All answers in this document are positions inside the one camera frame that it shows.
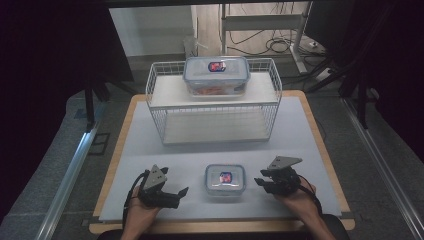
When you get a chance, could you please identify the white metal desk frame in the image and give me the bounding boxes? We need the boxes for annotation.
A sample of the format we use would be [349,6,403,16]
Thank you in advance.
[219,1,310,75]

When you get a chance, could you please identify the person's right hand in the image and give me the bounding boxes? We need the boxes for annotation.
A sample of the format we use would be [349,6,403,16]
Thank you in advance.
[274,176,322,222]

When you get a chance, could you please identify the grey table mat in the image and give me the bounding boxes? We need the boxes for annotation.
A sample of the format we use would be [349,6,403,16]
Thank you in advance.
[98,95,343,222]

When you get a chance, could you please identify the wooden table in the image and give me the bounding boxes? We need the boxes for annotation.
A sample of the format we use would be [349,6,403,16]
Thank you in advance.
[87,89,356,235]

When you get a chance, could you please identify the small clear plastic food container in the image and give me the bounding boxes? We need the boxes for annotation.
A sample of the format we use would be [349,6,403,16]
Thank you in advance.
[203,163,247,198]

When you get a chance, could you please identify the black tripod stand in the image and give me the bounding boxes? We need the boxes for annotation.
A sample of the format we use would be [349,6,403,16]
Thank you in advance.
[305,59,372,130]
[82,75,135,133]

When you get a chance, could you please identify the person's left hand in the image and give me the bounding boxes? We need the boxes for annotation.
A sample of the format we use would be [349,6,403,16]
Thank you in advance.
[123,185,162,232]

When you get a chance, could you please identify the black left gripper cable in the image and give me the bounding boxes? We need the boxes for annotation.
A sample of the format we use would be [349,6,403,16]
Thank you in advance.
[121,169,152,232]

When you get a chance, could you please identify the black floor cables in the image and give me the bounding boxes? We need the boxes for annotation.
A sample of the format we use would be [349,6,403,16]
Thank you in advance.
[228,28,332,58]

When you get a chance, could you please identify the aluminium floor rail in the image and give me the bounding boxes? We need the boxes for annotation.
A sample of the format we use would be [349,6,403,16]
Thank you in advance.
[342,97,424,240]
[34,129,102,240]

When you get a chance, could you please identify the large clear plastic food container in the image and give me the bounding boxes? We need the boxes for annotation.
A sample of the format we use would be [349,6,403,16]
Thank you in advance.
[182,55,252,99]

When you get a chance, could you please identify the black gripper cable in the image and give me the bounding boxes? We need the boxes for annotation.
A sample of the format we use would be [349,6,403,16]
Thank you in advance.
[297,174,324,218]
[121,169,152,232]

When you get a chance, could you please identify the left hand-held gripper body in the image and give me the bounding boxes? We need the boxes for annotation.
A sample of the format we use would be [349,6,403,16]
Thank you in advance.
[137,163,182,210]

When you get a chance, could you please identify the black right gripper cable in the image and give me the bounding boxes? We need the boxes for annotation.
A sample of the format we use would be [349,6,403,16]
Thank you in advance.
[297,174,324,218]

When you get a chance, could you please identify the white wire shelf rack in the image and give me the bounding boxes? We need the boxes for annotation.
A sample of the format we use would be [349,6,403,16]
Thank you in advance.
[144,57,284,145]

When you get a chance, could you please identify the white power strip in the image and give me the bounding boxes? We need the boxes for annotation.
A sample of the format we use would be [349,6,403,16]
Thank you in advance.
[314,67,335,83]

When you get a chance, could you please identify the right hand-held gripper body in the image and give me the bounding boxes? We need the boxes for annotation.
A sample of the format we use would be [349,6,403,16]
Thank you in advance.
[265,155,304,197]

